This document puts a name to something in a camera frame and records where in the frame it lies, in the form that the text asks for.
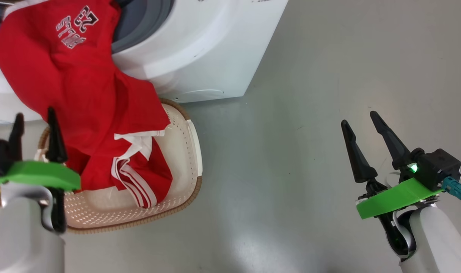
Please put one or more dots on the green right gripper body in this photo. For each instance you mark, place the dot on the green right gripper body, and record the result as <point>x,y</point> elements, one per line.
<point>397,197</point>

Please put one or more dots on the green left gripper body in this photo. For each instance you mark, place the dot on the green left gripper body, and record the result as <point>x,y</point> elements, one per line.
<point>37,174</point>

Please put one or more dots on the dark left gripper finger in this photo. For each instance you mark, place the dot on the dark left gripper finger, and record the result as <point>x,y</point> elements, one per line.
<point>16,144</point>
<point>55,148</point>

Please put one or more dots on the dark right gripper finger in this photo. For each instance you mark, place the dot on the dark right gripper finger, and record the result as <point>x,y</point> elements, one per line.
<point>361,167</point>
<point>399,153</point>

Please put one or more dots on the red white sports jersey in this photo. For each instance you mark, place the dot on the red white sports jersey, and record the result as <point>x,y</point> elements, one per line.
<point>71,87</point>

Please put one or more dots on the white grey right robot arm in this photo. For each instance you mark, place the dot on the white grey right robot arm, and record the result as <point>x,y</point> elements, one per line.
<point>435,242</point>

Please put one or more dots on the cream perforated laundry basket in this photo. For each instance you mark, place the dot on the cream perforated laundry basket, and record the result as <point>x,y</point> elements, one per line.
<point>181,151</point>

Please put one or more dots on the grey rubber door gasket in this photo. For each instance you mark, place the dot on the grey rubber door gasket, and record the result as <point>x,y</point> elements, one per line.
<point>143,22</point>

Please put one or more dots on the white front-load washing machine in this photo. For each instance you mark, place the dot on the white front-load washing machine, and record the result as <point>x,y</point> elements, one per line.
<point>200,49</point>

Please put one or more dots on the round white filter cover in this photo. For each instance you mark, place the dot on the round white filter cover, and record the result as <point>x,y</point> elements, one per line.
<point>202,94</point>

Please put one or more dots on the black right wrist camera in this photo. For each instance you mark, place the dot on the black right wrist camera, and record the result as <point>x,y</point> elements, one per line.
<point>439,167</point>

